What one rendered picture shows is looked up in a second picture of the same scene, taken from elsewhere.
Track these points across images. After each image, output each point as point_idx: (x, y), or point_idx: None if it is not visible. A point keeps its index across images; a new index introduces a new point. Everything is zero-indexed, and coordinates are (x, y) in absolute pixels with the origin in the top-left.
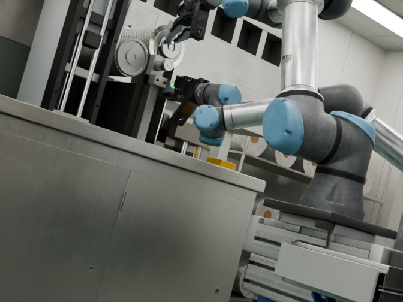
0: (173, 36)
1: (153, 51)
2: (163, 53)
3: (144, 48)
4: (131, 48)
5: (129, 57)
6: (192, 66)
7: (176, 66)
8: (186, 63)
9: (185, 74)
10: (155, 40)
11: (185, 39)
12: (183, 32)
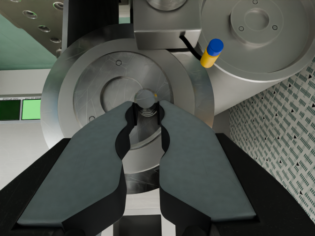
0: (176, 121)
1: (185, 64)
2: (152, 60)
3: (225, 62)
4: (270, 44)
5: (268, 13)
6: (1, 156)
7: (30, 144)
8: (13, 155)
9: (11, 140)
10: (193, 104)
11: (80, 135)
12: (124, 174)
